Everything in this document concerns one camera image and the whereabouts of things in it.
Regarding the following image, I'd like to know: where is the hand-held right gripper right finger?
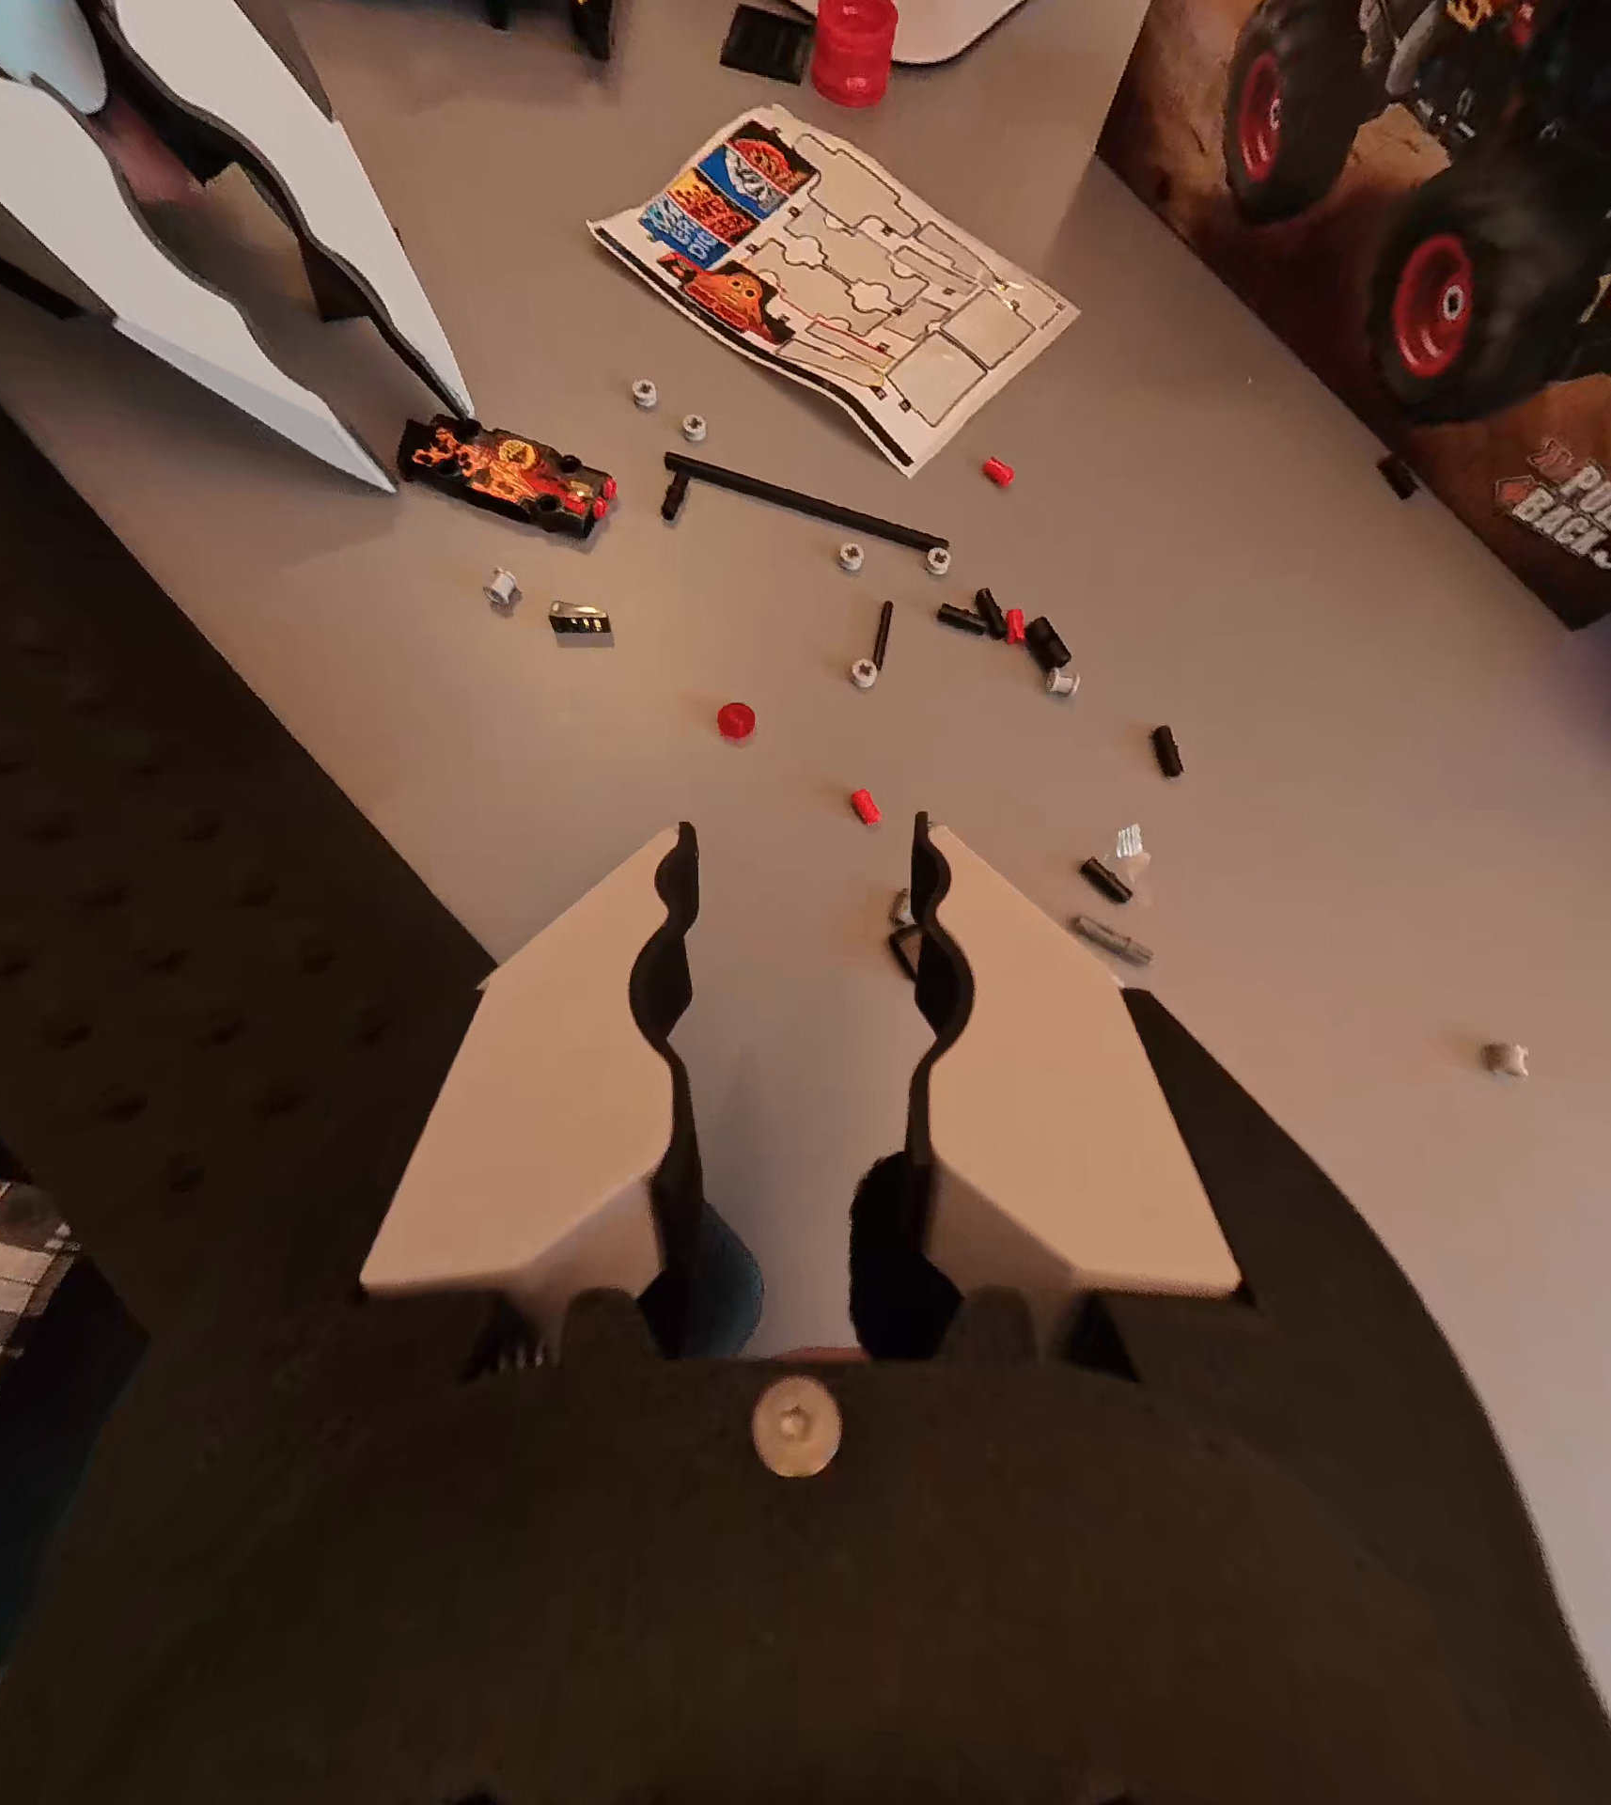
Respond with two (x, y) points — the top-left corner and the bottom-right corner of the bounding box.
(847, 810), (1245, 1362)

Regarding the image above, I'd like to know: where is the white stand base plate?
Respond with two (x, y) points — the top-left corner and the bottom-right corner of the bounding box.
(784, 0), (1029, 70)

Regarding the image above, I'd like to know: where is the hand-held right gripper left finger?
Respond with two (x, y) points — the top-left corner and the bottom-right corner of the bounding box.
(358, 822), (766, 1362)

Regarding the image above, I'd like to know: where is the flame printed black toy panel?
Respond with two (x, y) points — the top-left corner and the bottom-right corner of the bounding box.
(396, 416), (617, 543)

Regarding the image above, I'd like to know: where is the long black toy axle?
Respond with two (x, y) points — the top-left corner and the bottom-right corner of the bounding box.
(663, 452), (952, 557)

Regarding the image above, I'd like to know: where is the monster truck toy box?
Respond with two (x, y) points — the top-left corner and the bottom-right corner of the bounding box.
(1094, 0), (1611, 632)

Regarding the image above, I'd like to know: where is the red toy wheel hub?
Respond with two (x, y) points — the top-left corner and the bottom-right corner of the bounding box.
(809, 0), (902, 109)

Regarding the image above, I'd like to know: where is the black toy truck model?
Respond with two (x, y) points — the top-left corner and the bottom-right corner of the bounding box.
(487, 0), (617, 62)

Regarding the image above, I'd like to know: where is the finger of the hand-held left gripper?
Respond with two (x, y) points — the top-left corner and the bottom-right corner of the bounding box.
(0, 60), (402, 495)
(113, 0), (479, 420)

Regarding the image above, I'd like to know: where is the toy sticker sheet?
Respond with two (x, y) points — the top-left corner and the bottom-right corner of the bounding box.
(586, 105), (1082, 479)

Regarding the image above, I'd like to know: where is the black square toy plate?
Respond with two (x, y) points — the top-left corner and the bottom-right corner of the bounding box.
(720, 4), (815, 82)

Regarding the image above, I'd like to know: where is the pile of black toy pins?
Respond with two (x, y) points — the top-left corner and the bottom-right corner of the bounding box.
(936, 584), (1033, 652)

